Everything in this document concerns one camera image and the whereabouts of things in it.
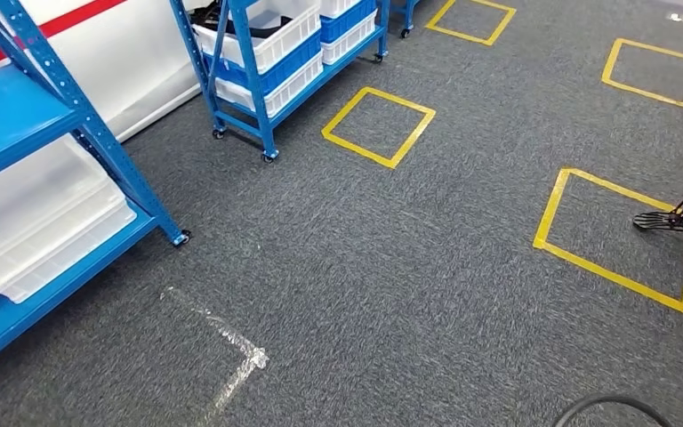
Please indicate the blue metal shelf rack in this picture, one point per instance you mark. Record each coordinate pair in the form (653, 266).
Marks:
(11, 112)
(248, 70)
(406, 15)

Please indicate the black curved part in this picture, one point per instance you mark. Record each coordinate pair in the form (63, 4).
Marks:
(271, 26)

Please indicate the yellow floor tape square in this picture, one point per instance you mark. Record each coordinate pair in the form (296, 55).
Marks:
(341, 115)

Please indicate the white plastic bin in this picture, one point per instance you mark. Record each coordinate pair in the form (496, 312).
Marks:
(29, 194)
(94, 250)
(335, 7)
(82, 236)
(347, 42)
(282, 41)
(288, 91)

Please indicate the clear floor tape strip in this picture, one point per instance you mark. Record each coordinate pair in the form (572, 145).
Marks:
(247, 353)

